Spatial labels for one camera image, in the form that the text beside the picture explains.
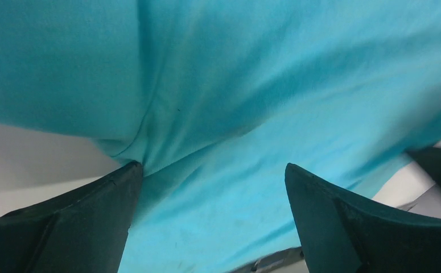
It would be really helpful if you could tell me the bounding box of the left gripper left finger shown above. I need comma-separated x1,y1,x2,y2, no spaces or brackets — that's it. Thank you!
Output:
0,162,143,272

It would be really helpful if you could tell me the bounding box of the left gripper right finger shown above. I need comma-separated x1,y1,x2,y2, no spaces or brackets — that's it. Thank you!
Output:
285,164,441,272

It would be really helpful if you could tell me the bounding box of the turquoise t shirt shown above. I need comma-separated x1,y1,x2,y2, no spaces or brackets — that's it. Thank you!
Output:
0,1,441,272

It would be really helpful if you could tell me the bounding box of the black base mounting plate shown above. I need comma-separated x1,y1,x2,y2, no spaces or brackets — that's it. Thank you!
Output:
231,247,304,273

